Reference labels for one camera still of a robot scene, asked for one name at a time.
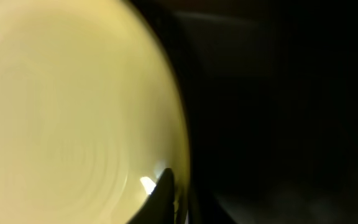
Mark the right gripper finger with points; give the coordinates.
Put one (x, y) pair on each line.
(159, 208)

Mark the yellow plate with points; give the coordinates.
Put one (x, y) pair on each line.
(90, 114)

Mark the dark brown serving tray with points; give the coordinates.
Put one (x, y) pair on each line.
(271, 97)

